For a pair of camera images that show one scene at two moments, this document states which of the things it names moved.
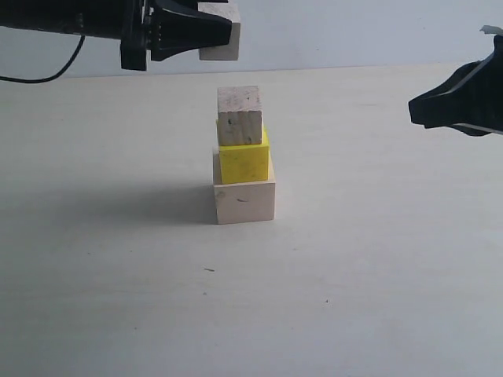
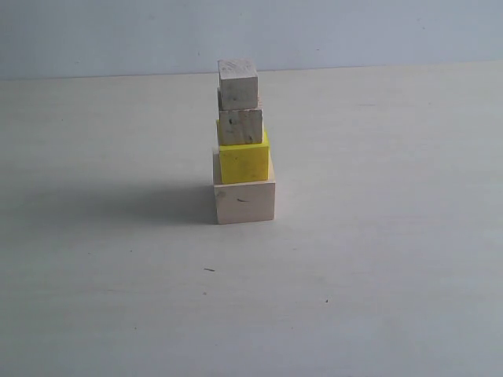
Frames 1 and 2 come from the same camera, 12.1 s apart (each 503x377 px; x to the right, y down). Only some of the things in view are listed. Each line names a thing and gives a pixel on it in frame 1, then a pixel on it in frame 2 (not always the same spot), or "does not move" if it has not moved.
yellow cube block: [240, 163] does not move
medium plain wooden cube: [240, 115] does not move
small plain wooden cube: [229, 11] -> [237, 84]
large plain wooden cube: [244, 201] does not move
